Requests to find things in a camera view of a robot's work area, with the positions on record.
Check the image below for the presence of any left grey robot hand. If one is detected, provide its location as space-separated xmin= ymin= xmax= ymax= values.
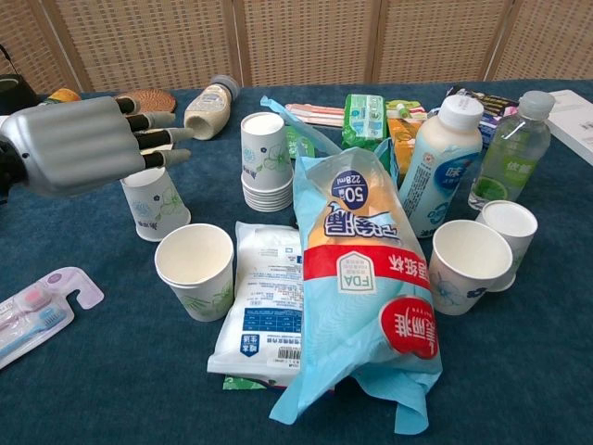
xmin=0 ymin=95 xmax=195 ymax=205

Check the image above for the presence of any paper cup with flower print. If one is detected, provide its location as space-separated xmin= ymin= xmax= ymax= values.
xmin=120 ymin=165 xmax=192 ymax=242

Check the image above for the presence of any paper cup with green leaves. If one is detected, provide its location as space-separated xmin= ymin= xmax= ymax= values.
xmin=154 ymin=222 xmax=236 ymax=324

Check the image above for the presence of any blue paper cup package bag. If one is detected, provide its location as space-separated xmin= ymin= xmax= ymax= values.
xmin=259 ymin=95 xmax=445 ymax=436

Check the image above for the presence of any paper cup with blue flower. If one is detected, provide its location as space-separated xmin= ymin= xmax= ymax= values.
xmin=428 ymin=219 xmax=514 ymax=317

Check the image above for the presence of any inverted white paper cup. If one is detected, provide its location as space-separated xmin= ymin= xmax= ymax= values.
xmin=474 ymin=199 xmax=539 ymax=293

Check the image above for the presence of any yellow drink can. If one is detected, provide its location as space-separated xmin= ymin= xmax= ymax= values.
xmin=39 ymin=88 xmax=82 ymax=104

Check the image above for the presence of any black round device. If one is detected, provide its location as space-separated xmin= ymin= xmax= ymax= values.
xmin=0 ymin=44 xmax=42 ymax=117

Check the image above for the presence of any round woven coaster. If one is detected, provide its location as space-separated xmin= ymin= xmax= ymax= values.
xmin=115 ymin=90 xmax=178 ymax=115

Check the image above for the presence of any beige sauce bottle grey cap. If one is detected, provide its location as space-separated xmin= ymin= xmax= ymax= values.
xmin=183 ymin=73 xmax=241 ymax=140

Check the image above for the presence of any toothbrush blister pack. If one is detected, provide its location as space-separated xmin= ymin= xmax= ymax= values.
xmin=0 ymin=266 xmax=106 ymax=372

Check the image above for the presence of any stack of inverted paper cups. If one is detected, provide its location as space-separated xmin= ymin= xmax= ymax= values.
xmin=239 ymin=111 xmax=296 ymax=213

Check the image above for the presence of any green sachet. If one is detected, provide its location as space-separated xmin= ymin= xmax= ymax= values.
xmin=284 ymin=124 xmax=316 ymax=161

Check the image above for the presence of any pink stick pack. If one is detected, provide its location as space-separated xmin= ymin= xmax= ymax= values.
xmin=284 ymin=102 xmax=347 ymax=127

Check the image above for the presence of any wicker folding screen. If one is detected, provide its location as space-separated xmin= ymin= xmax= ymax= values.
xmin=0 ymin=0 xmax=593 ymax=96

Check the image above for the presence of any white printed pouch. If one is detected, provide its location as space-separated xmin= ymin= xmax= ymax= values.
xmin=206 ymin=220 xmax=307 ymax=376

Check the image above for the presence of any teal tablecloth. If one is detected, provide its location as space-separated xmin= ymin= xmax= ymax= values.
xmin=0 ymin=78 xmax=593 ymax=445

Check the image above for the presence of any green white packet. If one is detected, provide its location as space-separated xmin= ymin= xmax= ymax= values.
xmin=221 ymin=373 xmax=279 ymax=391

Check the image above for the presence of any green tissue pack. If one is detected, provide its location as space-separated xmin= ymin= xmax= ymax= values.
xmin=341 ymin=94 xmax=388 ymax=149

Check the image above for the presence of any orange yellow box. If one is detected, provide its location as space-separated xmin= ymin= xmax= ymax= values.
xmin=386 ymin=118 xmax=423 ymax=177

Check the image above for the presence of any green lip balm card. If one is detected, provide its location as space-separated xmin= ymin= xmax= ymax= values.
xmin=385 ymin=98 xmax=430 ymax=122

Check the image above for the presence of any white milk bottle blue label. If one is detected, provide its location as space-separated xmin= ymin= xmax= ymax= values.
xmin=397 ymin=95 xmax=485 ymax=240

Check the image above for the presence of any dark blue pad pack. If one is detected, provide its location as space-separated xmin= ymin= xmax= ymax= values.
xmin=428 ymin=85 xmax=520 ymax=149

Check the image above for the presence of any clear bottle green label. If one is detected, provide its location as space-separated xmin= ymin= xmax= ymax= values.
xmin=467 ymin=90 xmax=556 ymax=212

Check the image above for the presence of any flat white box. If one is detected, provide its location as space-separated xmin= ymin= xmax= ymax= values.
xmin=546 ymin=90 xmax=593 ymax=167

